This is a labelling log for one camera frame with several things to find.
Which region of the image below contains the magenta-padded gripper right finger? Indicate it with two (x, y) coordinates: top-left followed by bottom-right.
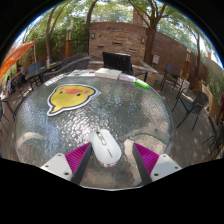
(132, 142), (183, 186)

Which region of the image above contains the white flat box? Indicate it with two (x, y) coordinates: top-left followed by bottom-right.
(94, 67), (113, 79)
(105, 68), (123, 81)

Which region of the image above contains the thin white booklet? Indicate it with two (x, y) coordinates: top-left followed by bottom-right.
(118, 73), (137, 83)

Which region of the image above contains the dark patio table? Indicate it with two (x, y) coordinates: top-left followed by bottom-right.
(24, 60), (64, 89)

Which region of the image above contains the orange parasol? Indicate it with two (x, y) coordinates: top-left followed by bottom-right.
(0, 40), (37, 79)

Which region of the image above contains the yellow duck-shaped mouse pad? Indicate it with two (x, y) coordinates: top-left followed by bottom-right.
(45, 84), (101, 117)

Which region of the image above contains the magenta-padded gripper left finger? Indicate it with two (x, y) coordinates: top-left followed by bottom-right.
(40, 142), (94, 186)

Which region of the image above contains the black metal mesh chair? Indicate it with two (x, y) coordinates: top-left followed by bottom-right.
(0, 91), (24, 134)
(202, 119), (224, 158)
(171, 89), (210, 131)

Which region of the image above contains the dark slatted garden chair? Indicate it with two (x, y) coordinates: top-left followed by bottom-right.
(159, 63), (183, 93)

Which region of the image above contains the black slatted chair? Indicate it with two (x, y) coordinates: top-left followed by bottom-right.
(101, 51), (150, 83)

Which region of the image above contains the white computer mouse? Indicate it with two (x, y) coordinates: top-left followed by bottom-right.
(89, 128), (123, 168)

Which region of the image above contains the person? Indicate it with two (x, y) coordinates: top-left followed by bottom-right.
(19, 65), (27, 78)

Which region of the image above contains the dark wicker chair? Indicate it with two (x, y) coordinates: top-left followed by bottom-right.
(61, 52), (89, 68)
(42, 55), (91, 83)

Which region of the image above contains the green marker pen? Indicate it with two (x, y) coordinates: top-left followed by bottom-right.
(134, 78), (151, 90)

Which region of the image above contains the blue chair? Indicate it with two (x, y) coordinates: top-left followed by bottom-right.
(27, 61), (43, 76)

